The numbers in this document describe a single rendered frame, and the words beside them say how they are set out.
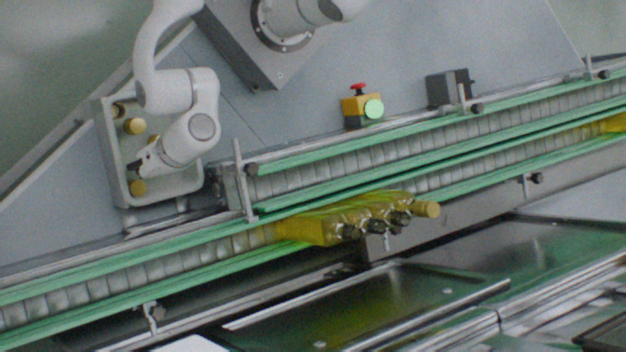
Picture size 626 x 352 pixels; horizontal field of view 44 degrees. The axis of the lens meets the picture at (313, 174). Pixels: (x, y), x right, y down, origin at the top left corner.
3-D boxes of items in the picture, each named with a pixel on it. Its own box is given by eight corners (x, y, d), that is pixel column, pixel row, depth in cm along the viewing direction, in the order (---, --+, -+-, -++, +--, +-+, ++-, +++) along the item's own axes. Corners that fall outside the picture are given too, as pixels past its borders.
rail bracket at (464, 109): (436, 117, 188) (475, 115, 176) (430, 88, 187) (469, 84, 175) (448, 115, 190) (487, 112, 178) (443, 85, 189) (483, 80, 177)
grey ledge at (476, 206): (347, 258, 186) (374, 264, 176) (339, 223, 185) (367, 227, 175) (599, 167, 234) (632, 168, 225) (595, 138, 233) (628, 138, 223)
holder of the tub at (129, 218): (119, 231, 160) (132, 235, 153) (88, 100, 156) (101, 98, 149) (195, 209, 168) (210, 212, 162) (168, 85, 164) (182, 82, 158)
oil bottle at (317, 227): (277, 238, 165) (333, 249, 146) (272, 212, 164) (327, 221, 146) (299, 231, 167) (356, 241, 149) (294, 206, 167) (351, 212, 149)
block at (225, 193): (212, 209, 164) (226, 212, 158) (203, 167, 162) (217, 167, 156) (227, 206, 165) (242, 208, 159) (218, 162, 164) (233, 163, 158)
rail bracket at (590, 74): (562, 84, 211) (603, 80, 200) (558, 57, 210) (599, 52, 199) (571, 81, 213) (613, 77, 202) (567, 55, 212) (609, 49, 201)
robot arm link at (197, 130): (168, 63, 128) (221, 60, 133) (149, 84, 137) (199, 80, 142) (186, 150, 126) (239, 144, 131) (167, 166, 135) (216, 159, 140)
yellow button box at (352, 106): (344, 127, 189) (361, 126, 182) (338, 97, 187) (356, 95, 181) (366, 121, 192) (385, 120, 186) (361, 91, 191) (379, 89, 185)
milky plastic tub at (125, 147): (114, 207, 158) (128, 209, 151) (88, 99, 155) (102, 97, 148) (190, 186, 167) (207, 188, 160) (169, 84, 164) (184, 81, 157)
